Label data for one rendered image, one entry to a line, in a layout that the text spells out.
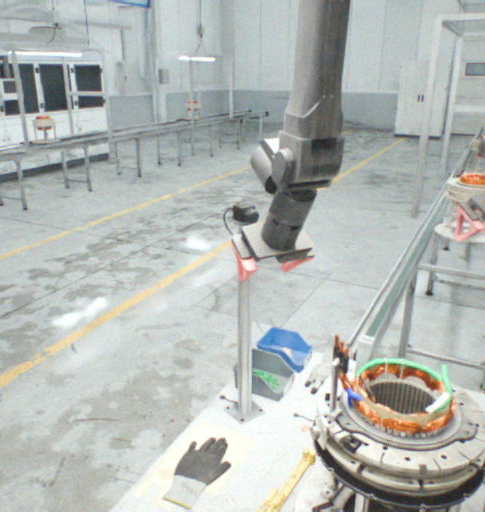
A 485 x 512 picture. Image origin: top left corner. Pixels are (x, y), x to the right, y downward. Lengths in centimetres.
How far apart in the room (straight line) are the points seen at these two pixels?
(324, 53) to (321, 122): 8
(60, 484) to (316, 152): 211
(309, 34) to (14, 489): 229
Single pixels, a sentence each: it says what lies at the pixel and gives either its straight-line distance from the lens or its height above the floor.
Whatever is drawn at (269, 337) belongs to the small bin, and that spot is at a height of 82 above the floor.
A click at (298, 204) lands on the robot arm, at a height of 153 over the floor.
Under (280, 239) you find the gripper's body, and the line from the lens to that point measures 74.
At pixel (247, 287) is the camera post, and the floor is 118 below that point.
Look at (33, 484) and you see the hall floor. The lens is 256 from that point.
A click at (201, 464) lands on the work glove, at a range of 132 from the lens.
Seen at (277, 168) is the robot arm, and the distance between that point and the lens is 66.
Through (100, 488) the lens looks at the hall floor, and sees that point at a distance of 245.
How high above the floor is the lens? 171
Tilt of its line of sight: 21 degrees down
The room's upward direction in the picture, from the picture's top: straight up
